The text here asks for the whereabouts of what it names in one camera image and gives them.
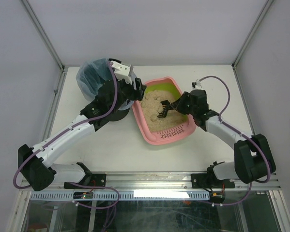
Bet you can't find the black trash bin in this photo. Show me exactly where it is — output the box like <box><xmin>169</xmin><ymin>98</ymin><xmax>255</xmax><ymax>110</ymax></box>
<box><xmin>108</xmin><ymin>58</ymin><xmax>136</xmax><ymax>122</ymax></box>

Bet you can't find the black slotted litter scoop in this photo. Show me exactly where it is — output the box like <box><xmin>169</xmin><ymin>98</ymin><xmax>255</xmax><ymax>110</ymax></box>
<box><xmin>157</xmin><ymin>100</ymin><xmax>178</xmax><ymax>118</ymax></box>

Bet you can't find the pink green litter box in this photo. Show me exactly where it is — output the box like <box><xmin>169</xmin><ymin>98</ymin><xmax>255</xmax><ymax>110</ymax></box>
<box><xmin>132</xmin><ymin>76</ymin><xmax>196</xmax><ymax>145</ymax></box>

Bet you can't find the blue plastic bin liner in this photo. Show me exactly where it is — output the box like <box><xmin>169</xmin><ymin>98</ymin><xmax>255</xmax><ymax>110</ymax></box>
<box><xmin>76</xmin><ymin>58</ymin><xmax>137</xmax><ymax>102</ymax></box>

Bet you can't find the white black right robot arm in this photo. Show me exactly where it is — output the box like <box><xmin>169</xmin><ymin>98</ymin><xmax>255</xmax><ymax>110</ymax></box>
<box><xmin>172</xmin><ymin>89</ymin><xmax>276</xmax><ymax>184</ymax></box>

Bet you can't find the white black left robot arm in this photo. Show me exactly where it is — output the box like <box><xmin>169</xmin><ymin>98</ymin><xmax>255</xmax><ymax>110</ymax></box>
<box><xmin>18</xmin><ymin>78</ymin><xmax>146</xmax><ymax>191</ymax></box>

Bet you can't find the beige cat litter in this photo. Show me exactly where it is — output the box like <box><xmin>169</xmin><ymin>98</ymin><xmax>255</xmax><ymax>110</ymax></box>
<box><xmin>140</xmin><ymin>89</ymin><xmax>186</xmax><ymax>133</ymax></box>

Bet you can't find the litter clump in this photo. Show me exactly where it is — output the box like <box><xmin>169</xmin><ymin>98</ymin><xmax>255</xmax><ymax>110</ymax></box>
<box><xmin>150</xmin><ymin>115</ymin><xmax>158</xmax><ymax>122</ymax></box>

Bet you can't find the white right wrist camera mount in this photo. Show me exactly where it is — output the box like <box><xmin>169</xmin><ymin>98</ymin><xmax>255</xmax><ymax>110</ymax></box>
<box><xmin>192</xmin><ymin>79</ymin><xmax>204</xmax><ymax>90</ymax></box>

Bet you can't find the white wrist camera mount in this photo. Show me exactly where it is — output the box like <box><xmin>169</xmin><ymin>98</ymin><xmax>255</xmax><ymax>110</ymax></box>
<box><xmin>192</xmin><ymin>79</ymin><xmax>204</xmax><ymax>90</ymax></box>
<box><xmin>110</xmin><ymin>61</ymin><xmax>133</xmax><ymax>84</ymax></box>

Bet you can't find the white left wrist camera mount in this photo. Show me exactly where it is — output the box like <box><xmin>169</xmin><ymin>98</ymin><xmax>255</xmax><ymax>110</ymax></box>
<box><xmin>110</xmin><ymin>61</ymin><xmax>133</xmax><ymax>84</ymax></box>

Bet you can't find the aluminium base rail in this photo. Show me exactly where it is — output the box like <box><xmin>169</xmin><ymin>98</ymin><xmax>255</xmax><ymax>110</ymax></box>
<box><xmin>20</xmin><ymin>171</ymin><xmax>278</xmax><ymax>194</ymax></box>

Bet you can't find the left aluminium frame post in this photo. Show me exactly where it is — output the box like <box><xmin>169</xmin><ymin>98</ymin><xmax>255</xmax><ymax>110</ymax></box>
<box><xmin>20</xmin><ymin>0</ymin><xmax>65</xmax><ymax>71</ymax></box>

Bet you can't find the aluminium frame post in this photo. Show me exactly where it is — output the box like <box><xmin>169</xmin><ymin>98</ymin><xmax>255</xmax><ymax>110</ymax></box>
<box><xmin>20</xmin><ymin>0</ymin><xmax>65</xmax><ymax>71</ymax></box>
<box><xmin>232</xmin><ymin>0</ymin><xmax>275</xmax><ymax>69</ymax></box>

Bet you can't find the white slotted cable duct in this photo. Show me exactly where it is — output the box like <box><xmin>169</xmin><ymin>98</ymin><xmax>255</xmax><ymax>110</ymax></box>
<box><xmin>31</xmin><ymin>189</ymin><xmax>210</xmax><ymax>202</ymax></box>

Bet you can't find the right aluminium frame post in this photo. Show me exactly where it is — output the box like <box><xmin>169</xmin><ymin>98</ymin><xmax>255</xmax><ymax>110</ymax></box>
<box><xmin>232</xmin><ymin>0</ymin><xmax>275</xmax><ymax>69</ymax></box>

